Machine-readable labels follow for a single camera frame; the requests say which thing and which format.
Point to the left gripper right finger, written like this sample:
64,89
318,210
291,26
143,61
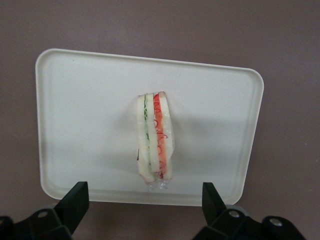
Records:
215,212

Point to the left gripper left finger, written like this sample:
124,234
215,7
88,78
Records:
75,210

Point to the cream plastic tray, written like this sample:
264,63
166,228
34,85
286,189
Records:
87,125

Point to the triangle sandwich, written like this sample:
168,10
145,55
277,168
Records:
155,140

